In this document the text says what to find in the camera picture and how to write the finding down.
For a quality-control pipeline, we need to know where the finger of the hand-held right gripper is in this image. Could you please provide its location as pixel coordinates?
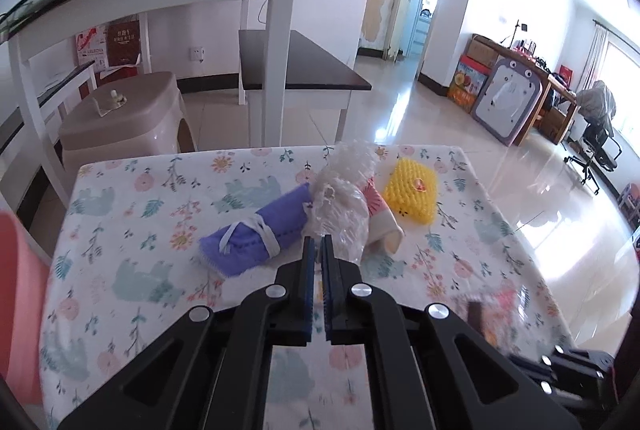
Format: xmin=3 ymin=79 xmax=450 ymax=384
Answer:
xmin=552 ymin=345 xmax=617 ymax=378
xmin=510 ymin=354 xmax=613 ymax=416

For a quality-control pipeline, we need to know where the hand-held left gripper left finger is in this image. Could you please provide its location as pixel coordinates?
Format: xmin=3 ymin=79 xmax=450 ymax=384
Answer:
xmin=57 ymin=235 xmax=317 ymax=430

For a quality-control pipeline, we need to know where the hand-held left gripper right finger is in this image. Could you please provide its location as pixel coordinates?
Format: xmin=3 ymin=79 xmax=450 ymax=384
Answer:
xmin=320 ymin=234 xmax=583 ymax=430

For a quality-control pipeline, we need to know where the clear plastic bag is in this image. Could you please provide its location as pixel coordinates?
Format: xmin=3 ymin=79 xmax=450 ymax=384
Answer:
xmin=302 ymin=140 xmax=381 ymax=268

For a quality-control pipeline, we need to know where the clear red snack packet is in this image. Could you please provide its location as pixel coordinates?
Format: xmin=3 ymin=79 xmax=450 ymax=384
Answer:
xmin=452 ymin=282 xmax=531 ymax=351

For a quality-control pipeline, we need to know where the pink plastic bucket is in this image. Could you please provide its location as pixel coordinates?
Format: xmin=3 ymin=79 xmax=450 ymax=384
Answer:
xmin=0 ymin=210 xmax=51 ymax=406

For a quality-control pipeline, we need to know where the rolled purple towel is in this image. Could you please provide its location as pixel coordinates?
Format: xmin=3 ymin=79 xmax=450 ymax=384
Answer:
xmin=199 ymin=184 xmax=313 ymax=279

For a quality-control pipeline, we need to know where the cream pink striped sock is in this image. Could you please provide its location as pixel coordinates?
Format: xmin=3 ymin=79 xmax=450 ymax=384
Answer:
xmin=362 ymin=175 xmax=405 ymax=255

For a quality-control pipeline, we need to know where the large yellow foam fruit net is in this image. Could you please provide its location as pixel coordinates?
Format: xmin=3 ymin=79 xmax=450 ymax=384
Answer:
xmin=382 ymin=158 xmax=441 ymax=225

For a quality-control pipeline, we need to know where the floral printed tablecloth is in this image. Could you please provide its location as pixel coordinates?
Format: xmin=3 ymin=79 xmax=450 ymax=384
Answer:
xmin=37 ymin=145 xmax=576 ymax=430

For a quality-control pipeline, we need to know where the black office chair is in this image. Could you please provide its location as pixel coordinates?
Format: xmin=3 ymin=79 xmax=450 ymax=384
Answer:
xmin=564 ymin=110 xmax=626 ymax=195

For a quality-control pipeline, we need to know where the dark top white bench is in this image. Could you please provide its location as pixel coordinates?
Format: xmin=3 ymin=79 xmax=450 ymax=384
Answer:
xmin=238 ymin=30 xmax=373 ymax=148
xmin=0 ymin=60 xmax=98 ymax=161

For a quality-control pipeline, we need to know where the beige plastic stool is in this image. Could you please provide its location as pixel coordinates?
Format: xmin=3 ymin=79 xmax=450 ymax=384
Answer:
xmin=57 ymin=70 xmax=198 ymax=191

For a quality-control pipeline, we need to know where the colourful fruit carton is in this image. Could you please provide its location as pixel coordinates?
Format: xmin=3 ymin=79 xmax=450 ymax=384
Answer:
xmin=446 ymin=56 xmax=493 ymax=113

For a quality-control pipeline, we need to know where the grey children's drawing board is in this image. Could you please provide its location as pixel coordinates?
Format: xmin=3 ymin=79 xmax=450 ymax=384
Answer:
xmin=472 ymin=56 xmax=543 ymax=147

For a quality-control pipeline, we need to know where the grey jacket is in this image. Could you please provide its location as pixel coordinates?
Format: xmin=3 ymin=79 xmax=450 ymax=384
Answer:
xmin=577 ymin=80 xmax=618 ymax=121

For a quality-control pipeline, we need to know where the small white plastic item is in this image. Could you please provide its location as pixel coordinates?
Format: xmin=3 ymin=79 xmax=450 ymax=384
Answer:
xmin=92 ymin=88 xmax=128 ymax=117

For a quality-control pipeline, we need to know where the wooden table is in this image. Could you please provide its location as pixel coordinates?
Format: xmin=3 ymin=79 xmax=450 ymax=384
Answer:
xmin=472 ymin=34 xmax=591 ymax=145

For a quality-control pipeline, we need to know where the brown cardboard box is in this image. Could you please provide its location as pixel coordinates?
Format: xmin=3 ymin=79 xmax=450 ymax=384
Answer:
xmin=467 ymin=34 xmax=501 ymax=66

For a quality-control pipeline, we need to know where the dark red gift bag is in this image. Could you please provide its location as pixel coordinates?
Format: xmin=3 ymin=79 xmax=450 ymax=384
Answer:
xmin=109 ymin=22 xmax=142 ymax=68

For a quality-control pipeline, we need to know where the light curtain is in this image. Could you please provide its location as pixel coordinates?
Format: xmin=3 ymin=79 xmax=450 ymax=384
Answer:
xmin=582 ymin=22 xmax=608 ymax=85

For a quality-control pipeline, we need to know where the tripod stand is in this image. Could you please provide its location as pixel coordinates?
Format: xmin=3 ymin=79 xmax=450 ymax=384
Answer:
xmin=502 ymin=17 xmax=528 ymax=50

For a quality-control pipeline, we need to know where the white red gift bag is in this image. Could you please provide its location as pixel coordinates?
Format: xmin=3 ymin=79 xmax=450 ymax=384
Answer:
xmin=75 ymin=27 xmax=112 ymax=70

